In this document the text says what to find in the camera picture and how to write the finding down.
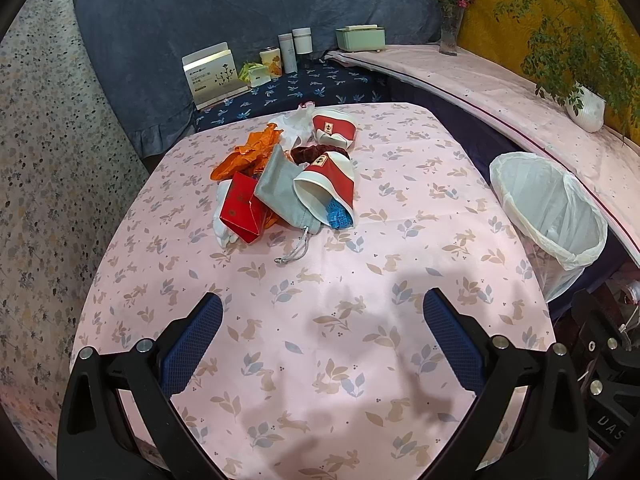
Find red paper envelope box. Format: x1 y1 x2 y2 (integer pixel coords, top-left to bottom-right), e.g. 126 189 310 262
220 174 267 244

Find blue measuring tape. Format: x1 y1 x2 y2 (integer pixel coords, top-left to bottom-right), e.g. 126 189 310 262
326 198 352 230

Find grey drawstring pouch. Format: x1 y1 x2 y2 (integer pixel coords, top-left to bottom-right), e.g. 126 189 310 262
254 144 321 264

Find orange plastic bag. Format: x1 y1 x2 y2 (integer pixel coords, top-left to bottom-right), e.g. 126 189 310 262
210 122 283 181

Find red white paper cup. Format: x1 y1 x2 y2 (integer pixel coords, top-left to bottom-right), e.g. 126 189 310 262
311 108 357 150
294 152 355 226

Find dark red scrunchie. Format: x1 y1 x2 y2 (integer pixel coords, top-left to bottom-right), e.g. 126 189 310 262
291 144 349 165

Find white glove red cuff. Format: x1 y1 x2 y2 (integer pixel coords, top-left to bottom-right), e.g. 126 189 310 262
268 102 316 151

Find white lined trash bin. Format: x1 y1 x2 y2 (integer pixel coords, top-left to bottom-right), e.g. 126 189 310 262
489 152 608 301

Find pink rabbit print tablecloth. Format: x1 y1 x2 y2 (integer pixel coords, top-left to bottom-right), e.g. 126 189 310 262
74 103 554 479

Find pink cloth on shelf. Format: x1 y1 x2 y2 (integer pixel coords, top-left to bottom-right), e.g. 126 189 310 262
326 44 640 261

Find green plant white pot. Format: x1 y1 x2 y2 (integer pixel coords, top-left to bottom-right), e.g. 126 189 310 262
494 0 639 136

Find white book box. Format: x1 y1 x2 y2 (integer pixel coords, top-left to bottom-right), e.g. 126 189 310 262
182 42 250 110

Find glass vase pink flowers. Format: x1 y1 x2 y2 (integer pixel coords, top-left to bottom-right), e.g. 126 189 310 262
435 0 474 56

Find green white small packet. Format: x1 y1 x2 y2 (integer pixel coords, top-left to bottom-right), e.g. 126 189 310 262
239 62 271 88

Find navy leaf print cloth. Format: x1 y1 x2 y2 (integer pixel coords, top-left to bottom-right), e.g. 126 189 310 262
195 61 390 132

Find mint green tissue box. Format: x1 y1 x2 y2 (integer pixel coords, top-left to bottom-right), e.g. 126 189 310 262
335 24 386 52

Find blue grey backdrop cloth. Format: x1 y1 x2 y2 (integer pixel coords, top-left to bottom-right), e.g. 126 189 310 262
75 0 440 158

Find tall white bottle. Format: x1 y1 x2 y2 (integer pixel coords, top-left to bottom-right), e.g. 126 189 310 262
278 32 297 74

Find short white jar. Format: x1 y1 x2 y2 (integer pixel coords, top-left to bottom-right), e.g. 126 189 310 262
292 27 314 55

